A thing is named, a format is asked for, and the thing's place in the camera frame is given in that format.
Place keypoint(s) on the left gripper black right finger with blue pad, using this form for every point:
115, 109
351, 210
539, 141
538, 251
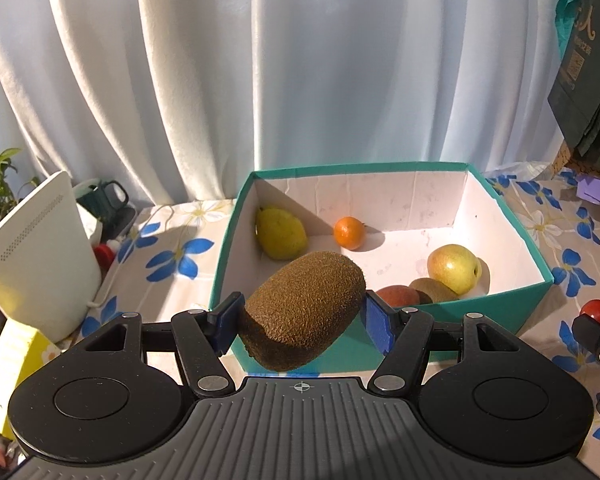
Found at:
402, 337

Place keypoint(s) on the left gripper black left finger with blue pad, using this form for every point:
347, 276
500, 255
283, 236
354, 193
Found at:
201, 337

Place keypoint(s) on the red cherry tomato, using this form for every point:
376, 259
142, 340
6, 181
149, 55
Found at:
592, 309

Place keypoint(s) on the red apple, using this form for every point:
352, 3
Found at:
399, 296

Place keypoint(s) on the brown kiwi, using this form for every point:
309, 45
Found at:
431, 291
301, 310

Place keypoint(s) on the yellow-green pear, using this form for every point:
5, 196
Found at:
280, 234

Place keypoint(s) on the yellow-red apple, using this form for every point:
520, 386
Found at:
456, 267

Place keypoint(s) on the teal cardboard box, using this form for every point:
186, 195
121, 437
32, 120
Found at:
409, 209

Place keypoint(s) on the orange tangerine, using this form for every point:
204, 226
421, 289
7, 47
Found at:
349, 233

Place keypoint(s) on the red small bottle cap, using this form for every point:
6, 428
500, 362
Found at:
104, 256

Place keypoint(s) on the purple small box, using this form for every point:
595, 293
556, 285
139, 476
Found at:
588, 188

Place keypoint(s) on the dark green mug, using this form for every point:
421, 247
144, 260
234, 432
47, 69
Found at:
101, 198

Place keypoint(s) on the white router device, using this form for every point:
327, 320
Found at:
48, 270

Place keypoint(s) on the yellow tissue box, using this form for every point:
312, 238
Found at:
23, 350

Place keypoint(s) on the dark green paper bag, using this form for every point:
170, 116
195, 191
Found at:
575, 96

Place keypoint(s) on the white curtain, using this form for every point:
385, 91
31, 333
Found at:
180, 99

